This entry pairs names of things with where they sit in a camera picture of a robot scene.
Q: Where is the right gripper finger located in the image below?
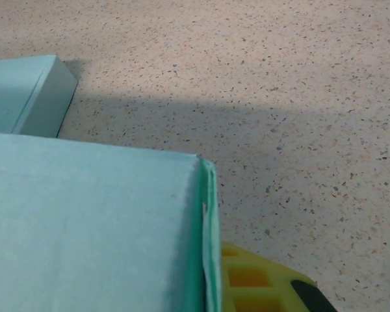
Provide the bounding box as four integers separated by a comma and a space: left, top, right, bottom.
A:
220, 240, 338, 312

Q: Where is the light blue paper box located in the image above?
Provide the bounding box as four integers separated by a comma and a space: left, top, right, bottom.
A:
0, 54, 79, 138
0, 131, 224, 312

